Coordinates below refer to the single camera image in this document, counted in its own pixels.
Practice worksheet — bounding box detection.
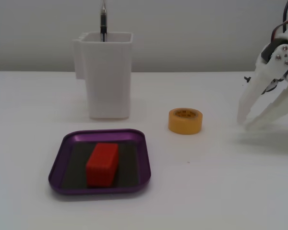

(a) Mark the thin red wire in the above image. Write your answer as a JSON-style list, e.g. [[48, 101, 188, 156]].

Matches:
[[270, 20, 288, 43]]

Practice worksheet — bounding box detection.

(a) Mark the thin black wire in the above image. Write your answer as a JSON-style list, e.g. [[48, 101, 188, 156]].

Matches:
[[282, 0, 288, 32]]

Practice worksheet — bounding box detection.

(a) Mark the purple metal tray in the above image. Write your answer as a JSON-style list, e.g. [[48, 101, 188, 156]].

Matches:
[[48, 128, 151, 195]]

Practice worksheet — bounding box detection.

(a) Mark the white rectangular pen holder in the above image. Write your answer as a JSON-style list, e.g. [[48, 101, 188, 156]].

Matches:
[[72, 32, 134, 120]]

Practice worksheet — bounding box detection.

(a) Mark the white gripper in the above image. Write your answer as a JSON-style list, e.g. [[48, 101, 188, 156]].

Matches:
[[237, 29, 288, 130]]

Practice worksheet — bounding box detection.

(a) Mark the red rectangular block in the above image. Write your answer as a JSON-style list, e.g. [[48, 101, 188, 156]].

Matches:
[[85, 143, 119, 188]]

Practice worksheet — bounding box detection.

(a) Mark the yellow tape roll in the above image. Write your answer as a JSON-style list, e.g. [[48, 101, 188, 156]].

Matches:
[[168, 108, 204, 135]]

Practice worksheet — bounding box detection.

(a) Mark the black pen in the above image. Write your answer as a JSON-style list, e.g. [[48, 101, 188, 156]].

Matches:
[[99, 0, 108, 43]]

